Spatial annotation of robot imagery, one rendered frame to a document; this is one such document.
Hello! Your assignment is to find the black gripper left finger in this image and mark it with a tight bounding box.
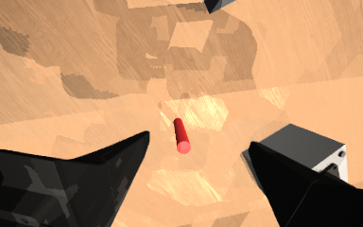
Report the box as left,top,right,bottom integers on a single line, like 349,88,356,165
0,131,150,227

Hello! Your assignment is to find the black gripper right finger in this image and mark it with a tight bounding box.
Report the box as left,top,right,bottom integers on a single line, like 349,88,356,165
249,141,363,227

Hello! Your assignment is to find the red peg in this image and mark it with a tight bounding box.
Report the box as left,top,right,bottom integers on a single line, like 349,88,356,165
174,118,191,154

